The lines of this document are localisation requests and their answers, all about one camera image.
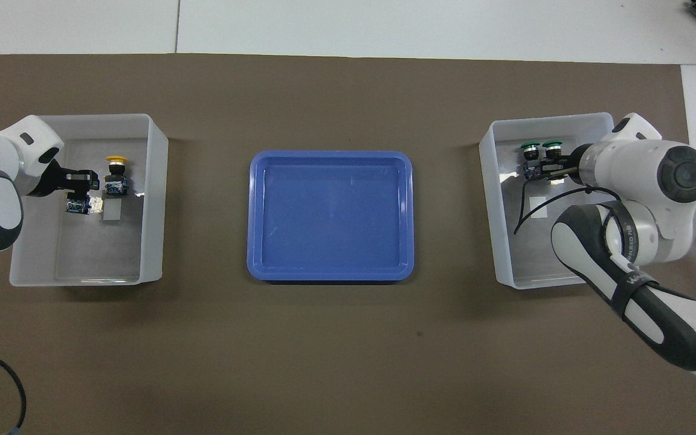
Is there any green push button switch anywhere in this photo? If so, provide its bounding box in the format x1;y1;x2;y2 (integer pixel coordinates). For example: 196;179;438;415
520;141;543;181
540;140;567;180

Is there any blue plastic tray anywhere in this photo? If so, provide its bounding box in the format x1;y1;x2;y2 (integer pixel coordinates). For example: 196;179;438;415
246;150;415;283

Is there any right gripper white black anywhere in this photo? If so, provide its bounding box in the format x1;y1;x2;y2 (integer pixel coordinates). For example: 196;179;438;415
541;112;663;186

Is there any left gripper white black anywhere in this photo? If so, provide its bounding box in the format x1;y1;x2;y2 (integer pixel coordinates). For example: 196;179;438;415
0;114;102;199

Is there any translucent white plastic box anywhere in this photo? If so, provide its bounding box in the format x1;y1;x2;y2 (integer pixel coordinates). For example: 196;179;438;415
10;114;169;287
479;112;640;291

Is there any yellow push button switch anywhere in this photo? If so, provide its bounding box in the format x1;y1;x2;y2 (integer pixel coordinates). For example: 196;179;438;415
65;192;94;216
105;155;131;198

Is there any brown table mat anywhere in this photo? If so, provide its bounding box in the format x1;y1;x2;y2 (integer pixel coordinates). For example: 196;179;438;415
0;53;696;435

